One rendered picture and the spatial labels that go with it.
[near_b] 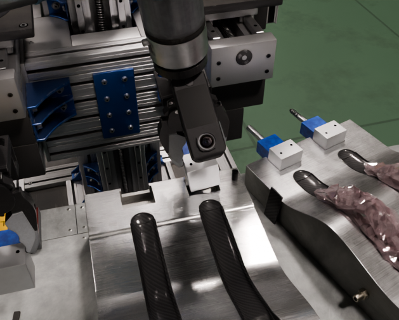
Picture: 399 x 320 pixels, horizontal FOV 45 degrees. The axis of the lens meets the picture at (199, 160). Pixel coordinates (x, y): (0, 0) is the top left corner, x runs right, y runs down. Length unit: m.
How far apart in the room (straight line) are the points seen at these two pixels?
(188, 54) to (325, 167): 0.41
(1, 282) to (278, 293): 0.36
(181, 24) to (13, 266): 0.36
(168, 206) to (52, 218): 0.24
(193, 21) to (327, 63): 2.35
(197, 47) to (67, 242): 0.43
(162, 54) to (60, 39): 0.54
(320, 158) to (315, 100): 1.65
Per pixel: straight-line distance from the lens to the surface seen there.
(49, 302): 0.81
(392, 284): 0.76
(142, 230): 0.76
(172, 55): 0.59
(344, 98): 2.63
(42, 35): 1.14
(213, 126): 0.62
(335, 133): 0.95
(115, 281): 0.71
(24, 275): 0.68
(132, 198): 0.82
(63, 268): 0.84
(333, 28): 3.27
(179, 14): 0.56
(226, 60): 0.97
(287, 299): 0.65
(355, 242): 0.76
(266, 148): 0.91
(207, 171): 0.76
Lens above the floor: 1.47
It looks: 43 degrees down
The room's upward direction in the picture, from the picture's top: straight up
